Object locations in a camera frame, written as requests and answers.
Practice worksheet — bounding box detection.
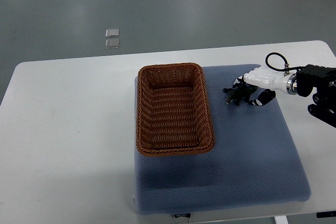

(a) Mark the brown wicker basket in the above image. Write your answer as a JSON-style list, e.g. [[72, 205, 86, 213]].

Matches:
[[135, 63, 215, 156]]

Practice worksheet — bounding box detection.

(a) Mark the dark toy crocodile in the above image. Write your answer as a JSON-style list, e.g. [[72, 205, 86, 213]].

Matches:
[[223, 85, 258, 106]]

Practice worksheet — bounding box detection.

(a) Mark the metal floor plate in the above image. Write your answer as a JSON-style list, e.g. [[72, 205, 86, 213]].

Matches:
[[106, 28, 119, 38], [106, 38, 120, 49]]

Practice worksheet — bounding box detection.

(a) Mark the blue grey foam mat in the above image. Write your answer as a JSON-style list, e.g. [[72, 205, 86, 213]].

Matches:
[[135, 64, 311, 215]]

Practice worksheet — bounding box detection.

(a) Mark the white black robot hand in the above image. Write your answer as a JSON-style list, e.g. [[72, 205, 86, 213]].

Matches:
[[232, 67, 297, 106]]

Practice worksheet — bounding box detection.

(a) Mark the lower metal floor plate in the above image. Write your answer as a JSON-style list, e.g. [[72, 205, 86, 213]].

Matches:
[[106, 38, 120, 49]]

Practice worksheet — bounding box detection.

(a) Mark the white table leg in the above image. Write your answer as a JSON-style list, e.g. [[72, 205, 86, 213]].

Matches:
[[274, 216, 288, 224]]

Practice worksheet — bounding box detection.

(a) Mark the upper metal floor plate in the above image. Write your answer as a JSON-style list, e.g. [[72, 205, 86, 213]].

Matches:
[[106, 28, 119, 38]]

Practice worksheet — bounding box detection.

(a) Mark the black table control panel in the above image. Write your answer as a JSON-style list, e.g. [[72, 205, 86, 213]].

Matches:
[[316, 210, 336, 218]]

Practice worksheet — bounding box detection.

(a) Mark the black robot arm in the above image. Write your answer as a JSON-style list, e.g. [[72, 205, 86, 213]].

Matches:
[[265, 52, 335, 127]]

